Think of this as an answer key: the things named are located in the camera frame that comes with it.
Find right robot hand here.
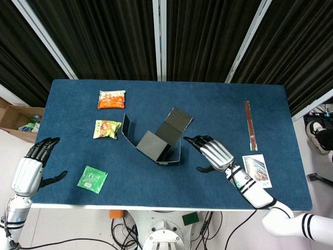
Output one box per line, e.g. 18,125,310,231
183,135,234,174

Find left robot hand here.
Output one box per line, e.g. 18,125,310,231
10,136,69,196

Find black paper box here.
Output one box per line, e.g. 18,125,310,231
121,107,194,167

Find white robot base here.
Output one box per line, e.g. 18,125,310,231
124,210,206,250

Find cardboard box with clutter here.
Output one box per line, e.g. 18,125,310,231
0,96,45,143

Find photo postcard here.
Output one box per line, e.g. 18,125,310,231
241,154,273,189

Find red-brown chopsticks in wrapper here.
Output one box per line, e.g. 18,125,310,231
244,101,259,152

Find green sachet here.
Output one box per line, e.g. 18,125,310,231
76,165,109,194

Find green block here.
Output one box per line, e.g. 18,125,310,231
182,212,200,226

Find blue table mat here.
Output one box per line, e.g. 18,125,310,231
30,79,313,211

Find yellow-green snack packet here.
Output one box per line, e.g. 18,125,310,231
93,119,122,140

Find black and white sneaker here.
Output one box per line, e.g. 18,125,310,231
305,120,333,155

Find black floor tool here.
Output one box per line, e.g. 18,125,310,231
307,173,333,187

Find orange snack packet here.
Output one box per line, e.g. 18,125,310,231
97,90,127,109

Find black pleated curtain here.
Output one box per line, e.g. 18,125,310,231
0,0,70,107
25,0,158,81
231,0,333,117
165,0,263,83

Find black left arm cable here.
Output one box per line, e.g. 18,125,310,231
0,216,23,250

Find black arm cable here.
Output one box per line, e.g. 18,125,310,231
0,216,23,250
224,166,278,250

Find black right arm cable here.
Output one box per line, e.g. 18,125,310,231
224,166,278,250

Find white frame post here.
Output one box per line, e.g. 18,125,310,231
152,0,167,81
225,0,273,84
11,0,79,80
286,88,333,123

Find black floor cable tangle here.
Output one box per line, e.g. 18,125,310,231
110,210,224,250

